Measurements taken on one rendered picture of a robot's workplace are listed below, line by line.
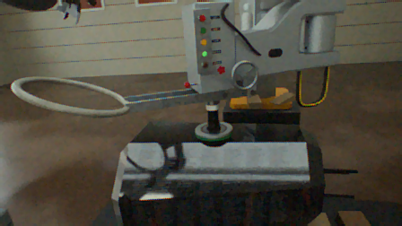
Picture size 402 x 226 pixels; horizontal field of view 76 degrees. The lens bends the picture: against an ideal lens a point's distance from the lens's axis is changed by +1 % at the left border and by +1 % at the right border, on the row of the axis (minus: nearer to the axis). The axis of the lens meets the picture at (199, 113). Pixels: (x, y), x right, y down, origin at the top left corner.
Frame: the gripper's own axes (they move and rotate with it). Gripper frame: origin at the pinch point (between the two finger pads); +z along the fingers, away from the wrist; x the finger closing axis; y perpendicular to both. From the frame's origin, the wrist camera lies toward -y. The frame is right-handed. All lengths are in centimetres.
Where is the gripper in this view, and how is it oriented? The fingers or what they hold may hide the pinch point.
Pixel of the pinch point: (71, 22)
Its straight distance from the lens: 149.4
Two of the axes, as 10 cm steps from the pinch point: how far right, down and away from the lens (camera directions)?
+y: -6.4, -0.2, -7.7
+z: -3.0, 9.3, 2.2
